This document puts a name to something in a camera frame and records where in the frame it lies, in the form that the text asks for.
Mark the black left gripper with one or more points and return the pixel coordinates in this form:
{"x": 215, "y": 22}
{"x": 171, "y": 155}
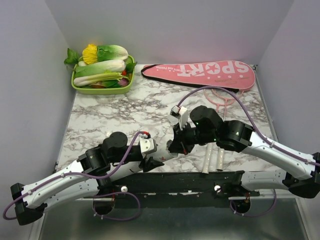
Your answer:
{"x": 151, "y": 164}

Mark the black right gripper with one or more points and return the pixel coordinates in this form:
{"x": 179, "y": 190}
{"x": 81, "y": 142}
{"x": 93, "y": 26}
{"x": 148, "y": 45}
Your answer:
{"x": 179, "y": 144}

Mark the white shuttlecock tube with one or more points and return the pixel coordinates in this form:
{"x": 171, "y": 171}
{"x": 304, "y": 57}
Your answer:
{"x": 162, "y": 154}

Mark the white shuttlecock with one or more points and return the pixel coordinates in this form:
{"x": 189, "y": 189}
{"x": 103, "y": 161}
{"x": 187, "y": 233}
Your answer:
{"x": 173, "y": 120}

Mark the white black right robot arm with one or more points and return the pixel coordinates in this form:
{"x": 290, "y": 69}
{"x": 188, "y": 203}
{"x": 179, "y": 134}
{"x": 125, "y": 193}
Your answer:
{"x": 298, "y": 173}

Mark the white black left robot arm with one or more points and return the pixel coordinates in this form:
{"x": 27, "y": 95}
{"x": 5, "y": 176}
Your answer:
{"x": 91, "y": 173}

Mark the pink badminton racket left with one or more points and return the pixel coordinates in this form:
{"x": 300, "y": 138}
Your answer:
{"x": 210, "y": 153}

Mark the pink badminton racket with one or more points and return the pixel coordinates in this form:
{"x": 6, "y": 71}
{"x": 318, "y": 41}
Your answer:
{"x": 210, "y": 153}
{"x": 221, "y": 100}

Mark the pink badminton racket right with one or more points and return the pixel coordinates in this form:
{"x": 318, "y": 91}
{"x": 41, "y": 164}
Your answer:
{"x": 221, "y": 100}

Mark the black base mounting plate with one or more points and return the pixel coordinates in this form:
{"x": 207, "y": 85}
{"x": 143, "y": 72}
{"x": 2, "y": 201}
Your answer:
{"x": 159, "y": 190}

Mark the pink racket bag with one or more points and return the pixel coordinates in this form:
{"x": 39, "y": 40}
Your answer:
{"x": 229, "y": 74}

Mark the green plastic basket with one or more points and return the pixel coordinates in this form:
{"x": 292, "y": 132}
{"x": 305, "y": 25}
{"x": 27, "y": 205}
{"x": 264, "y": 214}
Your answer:
{"x": 110, "y": 87}

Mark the toy napa cabbage middle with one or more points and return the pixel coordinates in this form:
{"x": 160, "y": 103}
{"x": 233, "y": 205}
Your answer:
{"x": 116, "y": 65}

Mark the toy napa cabbage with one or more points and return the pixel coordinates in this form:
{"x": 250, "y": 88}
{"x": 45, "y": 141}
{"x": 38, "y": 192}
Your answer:
{"x": 111, "y": 52}
{"x": 116, "y": 65}

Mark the toy bok choy front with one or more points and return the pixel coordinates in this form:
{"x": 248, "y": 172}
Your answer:
{"x": 91, "y": 79}

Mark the toy napa cabbage top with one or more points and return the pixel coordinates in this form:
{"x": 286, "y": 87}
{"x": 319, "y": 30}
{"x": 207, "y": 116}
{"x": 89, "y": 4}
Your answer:
{"x": 111, "y": 52}

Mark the yellow toy flower vegetable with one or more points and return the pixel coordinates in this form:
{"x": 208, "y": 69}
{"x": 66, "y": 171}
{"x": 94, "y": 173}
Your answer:
{"x": 89, "y": 54}

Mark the green toy leaf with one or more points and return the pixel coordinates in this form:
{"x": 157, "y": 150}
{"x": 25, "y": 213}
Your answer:
{"x": 72, "y": 59}

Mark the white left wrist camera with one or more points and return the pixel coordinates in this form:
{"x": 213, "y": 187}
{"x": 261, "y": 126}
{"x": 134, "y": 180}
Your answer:
{"x": 147, "y": 145}

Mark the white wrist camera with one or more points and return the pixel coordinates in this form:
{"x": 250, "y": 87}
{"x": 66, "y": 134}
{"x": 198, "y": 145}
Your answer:
{"x": 147, "y": 145}
{"x": 181, "y": 113}

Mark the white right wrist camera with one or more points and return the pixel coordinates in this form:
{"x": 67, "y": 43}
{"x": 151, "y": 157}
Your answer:
{"x": 181, "y": 113}

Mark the aluminium frame rail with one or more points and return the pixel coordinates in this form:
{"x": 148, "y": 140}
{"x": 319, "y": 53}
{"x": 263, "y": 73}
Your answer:
{"x": 266, "y": 196}

